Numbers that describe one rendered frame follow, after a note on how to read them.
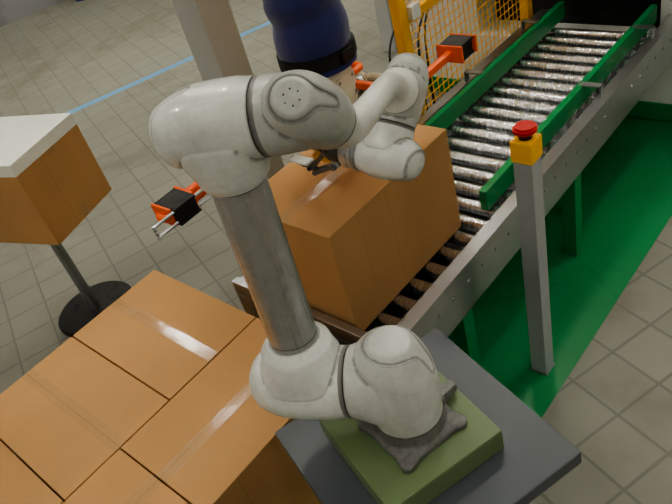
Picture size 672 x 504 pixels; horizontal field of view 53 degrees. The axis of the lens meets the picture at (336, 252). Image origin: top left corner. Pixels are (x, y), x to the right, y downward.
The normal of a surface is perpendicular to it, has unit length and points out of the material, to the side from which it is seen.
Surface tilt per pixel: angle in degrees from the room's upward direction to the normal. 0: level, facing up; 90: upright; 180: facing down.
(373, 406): 84
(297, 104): 50
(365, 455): 0
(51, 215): 90
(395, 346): 6
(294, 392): 83
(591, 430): 0
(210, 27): 90
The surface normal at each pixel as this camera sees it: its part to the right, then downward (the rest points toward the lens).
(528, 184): -0.62, 0.60
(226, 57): 0.75, 0.26
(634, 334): -0.24, -0.76
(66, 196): 0.91, 0.04
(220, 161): -0.12, 0.69
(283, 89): -0.07, 0.04
